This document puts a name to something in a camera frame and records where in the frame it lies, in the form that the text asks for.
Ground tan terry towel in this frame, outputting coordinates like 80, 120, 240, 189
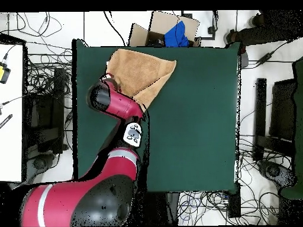
105, 48, 177, 113

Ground black chair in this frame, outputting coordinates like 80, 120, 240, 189
24, 67, 69, 155
253, 77, 296, 161

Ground open cardboard box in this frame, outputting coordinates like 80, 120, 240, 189
128, 11, 202, 48

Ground blue cloth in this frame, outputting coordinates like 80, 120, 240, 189
163, 20, 190, 48

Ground dark green table cloth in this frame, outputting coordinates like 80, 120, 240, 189
72, 38, 241, 193

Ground yellow and black device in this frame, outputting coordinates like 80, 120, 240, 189
0, 61, 12, 85

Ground black striped bar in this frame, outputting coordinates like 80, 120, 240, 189
0, 113, 13, 129

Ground white desk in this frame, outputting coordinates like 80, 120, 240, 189
0, 43, 24, 183

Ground black power adapter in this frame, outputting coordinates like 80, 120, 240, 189
256, 52, 273, 66

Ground person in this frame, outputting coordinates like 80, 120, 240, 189
223, 9, 303, 48

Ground black power strip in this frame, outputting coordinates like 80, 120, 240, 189
227, 183, 241, 219

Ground tangled black cables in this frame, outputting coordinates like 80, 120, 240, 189
237, 134, 293, 225
178, 190, 230, 225
24, 53, 73, 95

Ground black square frame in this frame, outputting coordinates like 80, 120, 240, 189
180, 9, 218, 40

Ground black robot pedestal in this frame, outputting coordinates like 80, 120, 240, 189
146, 192, 181, 226

